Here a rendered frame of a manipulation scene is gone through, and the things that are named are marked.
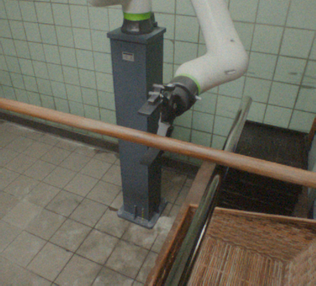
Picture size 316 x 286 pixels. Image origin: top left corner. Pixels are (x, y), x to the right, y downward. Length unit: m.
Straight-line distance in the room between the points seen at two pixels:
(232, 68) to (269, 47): 0.95
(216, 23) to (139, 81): 0.62
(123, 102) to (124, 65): 0.20
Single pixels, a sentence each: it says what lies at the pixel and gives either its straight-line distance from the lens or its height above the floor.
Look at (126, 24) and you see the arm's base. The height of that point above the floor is 1.24.
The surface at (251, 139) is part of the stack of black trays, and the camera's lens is 1.23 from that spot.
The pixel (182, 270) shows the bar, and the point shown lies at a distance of 0.48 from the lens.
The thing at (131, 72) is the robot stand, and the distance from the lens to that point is 1.41.
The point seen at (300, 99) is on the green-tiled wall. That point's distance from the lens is 1.90.
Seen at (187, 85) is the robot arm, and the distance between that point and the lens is 0.82.
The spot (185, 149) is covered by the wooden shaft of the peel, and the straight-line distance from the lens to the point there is 0.63.
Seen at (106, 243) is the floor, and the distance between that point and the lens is 1.96.
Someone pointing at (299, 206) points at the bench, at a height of 0.58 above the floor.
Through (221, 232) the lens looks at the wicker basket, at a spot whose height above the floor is 0.64.
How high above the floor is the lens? 1.58
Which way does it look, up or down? 34 degrees down
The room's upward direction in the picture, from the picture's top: straight up
